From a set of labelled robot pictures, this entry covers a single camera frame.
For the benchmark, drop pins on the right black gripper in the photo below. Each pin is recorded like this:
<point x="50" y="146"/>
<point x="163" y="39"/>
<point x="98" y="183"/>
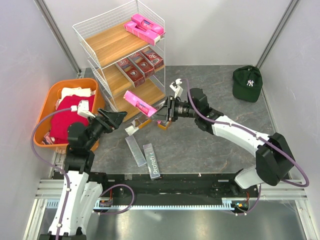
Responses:
<point x="162" y="114"/>

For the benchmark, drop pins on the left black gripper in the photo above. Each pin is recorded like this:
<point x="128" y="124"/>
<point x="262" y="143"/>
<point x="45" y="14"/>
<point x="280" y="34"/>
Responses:
<point x="110" y="120"/>

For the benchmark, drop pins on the pink toothpaste box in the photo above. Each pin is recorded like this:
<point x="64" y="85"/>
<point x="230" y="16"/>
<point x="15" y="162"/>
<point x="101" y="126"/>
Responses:
<point x="146" y="35"/>
<point x="138" y="103"/>
<point x="145" y="24"/>

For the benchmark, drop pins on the silver Protefix toothpaste box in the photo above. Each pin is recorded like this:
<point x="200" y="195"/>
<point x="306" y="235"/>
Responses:
<point x="151" y="160"/>

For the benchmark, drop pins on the red 3D toothpaste box floor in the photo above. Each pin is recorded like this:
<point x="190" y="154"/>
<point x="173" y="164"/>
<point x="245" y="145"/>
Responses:
<point x="126" y="67"/>

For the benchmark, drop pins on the red 3D toothpaste box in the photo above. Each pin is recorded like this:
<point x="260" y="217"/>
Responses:
<point x="142" y="64"/>

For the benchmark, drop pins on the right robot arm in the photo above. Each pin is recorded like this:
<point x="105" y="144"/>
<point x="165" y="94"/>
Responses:
<point x="270" y="151"/>

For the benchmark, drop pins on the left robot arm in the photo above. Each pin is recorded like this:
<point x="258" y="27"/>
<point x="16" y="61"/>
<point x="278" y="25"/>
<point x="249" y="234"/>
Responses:
<point x="81" y="187"/>

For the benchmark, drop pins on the red 3D box on shelf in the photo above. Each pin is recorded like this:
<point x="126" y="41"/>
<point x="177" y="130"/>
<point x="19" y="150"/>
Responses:
<point x="156" y="60"/>

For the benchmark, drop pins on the orange silver R&O toothpaste box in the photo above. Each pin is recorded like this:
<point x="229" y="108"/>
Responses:
<point x="163" y="124"/>

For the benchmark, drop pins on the torn silver R&O toothpaste box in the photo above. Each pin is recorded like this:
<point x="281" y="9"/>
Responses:
<point x="137" y="124"/>

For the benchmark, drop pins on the silver grey toothpaste box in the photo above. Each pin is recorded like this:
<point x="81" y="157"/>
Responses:
<point x="135" y="151"/>

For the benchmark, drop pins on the white folded cloth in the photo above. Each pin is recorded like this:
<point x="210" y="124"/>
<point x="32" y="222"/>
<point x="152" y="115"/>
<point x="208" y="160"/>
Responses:
<point x="80" y="93"/>

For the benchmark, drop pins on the red folded cloth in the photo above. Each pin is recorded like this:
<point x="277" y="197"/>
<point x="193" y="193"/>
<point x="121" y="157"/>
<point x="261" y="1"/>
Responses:
<point x="61" y="121"/>

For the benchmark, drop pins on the orange plastic tub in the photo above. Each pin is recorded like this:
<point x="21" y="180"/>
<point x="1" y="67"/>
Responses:
<point x="41" y="137"/>

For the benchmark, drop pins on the dark green NY cap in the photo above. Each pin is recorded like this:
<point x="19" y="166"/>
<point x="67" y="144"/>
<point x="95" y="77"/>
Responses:
<point x="247" y="83"/>

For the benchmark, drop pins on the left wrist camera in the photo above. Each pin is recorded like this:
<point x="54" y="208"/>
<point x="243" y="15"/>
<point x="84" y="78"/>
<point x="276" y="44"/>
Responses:
<point x="82" y="109"/>

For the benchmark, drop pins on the white wire wooden shelf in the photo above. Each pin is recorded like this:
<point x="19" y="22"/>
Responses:
<point x="106" y="42"/>

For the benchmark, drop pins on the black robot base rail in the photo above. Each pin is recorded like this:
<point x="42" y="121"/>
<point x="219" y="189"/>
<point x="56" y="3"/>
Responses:
<point x="217" y="185"/>

